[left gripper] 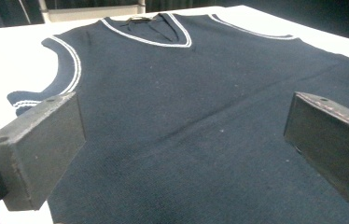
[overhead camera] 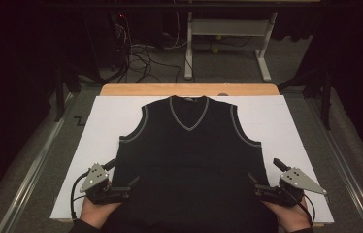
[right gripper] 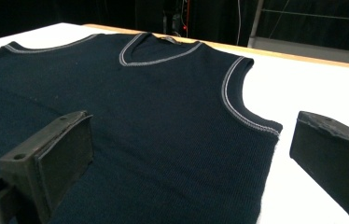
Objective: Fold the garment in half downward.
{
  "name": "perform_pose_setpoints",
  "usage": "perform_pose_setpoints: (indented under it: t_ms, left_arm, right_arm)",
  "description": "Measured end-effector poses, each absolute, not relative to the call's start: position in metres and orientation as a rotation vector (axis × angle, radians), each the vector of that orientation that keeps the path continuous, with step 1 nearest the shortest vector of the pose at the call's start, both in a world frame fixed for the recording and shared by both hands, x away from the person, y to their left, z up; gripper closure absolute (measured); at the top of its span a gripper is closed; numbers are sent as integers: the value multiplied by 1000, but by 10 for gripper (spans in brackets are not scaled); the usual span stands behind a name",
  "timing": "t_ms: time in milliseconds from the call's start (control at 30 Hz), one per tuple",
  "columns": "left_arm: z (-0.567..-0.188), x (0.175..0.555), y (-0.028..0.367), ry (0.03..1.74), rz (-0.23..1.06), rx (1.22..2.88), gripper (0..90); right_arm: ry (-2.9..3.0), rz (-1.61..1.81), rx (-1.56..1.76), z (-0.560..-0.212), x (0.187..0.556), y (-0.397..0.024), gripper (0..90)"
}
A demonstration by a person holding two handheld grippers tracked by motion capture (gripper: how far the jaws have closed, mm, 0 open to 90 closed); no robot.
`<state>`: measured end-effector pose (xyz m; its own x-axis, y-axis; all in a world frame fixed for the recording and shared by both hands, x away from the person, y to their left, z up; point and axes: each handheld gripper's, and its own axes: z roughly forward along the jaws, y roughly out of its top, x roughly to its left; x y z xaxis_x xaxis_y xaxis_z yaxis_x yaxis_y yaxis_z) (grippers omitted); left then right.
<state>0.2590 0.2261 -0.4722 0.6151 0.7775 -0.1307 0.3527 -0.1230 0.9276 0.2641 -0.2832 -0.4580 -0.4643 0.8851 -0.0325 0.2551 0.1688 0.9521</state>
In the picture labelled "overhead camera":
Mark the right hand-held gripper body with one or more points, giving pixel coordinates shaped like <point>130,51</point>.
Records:
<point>294,181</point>

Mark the person's right hand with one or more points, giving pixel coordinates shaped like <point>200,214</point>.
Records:
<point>294,216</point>

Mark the metal floor rail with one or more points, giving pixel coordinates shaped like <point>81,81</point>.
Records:
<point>347,168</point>
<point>30,171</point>

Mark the wooden table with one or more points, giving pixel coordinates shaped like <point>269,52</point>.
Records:
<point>157,89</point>

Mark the white metal desk frame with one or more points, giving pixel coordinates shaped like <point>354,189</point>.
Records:
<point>228,27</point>

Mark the black metal stand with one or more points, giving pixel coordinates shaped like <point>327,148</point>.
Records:
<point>59,93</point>
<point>325,97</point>

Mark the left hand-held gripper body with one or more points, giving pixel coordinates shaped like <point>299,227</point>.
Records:
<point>97,181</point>

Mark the person's left hand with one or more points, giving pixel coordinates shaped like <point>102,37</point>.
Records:
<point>95,213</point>

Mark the black knit vest grey trim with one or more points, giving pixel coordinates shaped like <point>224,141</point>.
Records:
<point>189,161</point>

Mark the yellow-green ball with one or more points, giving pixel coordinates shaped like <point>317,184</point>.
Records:
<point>218,37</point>
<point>215,50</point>

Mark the white table cover sheet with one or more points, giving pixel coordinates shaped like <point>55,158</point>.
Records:
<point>105,129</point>

